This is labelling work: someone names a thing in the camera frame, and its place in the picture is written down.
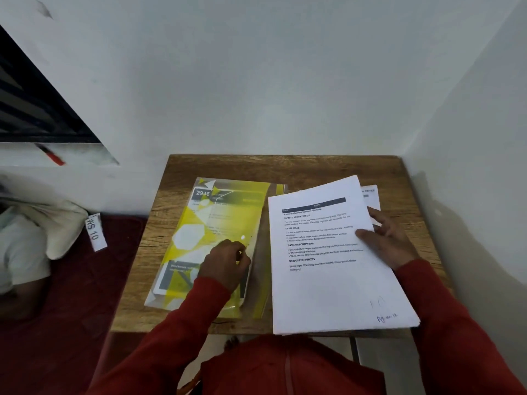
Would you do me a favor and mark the person's left hand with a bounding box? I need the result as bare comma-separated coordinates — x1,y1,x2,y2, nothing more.
197,239,252,294

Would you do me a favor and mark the person's right hand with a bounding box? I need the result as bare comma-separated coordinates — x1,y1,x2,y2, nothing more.
355,206,421,271

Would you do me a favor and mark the small pile of printed sheets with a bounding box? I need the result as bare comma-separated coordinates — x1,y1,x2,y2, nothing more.
154,187,265,301

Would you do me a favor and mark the yellow patterned plastic folder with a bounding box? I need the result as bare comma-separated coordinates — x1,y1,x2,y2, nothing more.
144,177,288,320

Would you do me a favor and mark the sorted pile with dark headers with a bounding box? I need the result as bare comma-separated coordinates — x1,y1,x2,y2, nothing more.
154,187,264,299

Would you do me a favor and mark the stack of printed sheets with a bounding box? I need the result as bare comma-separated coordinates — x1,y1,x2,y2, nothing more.
360,184,382,227

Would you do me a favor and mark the pile of text-only sheets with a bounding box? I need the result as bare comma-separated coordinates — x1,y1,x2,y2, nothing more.
267,174,421,336

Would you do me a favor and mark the person's right forearm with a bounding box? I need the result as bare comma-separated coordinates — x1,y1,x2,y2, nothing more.
393,258,527,395

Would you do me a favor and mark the person's left forearm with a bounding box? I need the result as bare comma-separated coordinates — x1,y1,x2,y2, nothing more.
86,277,231,395

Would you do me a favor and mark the person's red jacket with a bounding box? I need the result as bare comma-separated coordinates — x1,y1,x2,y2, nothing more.
199,335,388,395

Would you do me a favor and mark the white paper label tag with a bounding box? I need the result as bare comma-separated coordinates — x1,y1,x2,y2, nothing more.
84,212,109,252

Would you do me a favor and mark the white pillow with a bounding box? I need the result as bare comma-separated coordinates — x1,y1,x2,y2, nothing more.
0,197,89,261

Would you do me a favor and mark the maroon bed mattress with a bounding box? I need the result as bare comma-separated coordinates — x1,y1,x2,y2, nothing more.
0,216,149,395

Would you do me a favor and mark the red marker on sill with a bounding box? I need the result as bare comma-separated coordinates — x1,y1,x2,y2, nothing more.
35,143,66,166

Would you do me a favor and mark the dark louvred window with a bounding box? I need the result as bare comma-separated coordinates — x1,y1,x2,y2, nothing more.
0,24,102,144

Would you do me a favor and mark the orange cable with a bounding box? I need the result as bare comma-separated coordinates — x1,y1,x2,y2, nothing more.
177,368,203,395

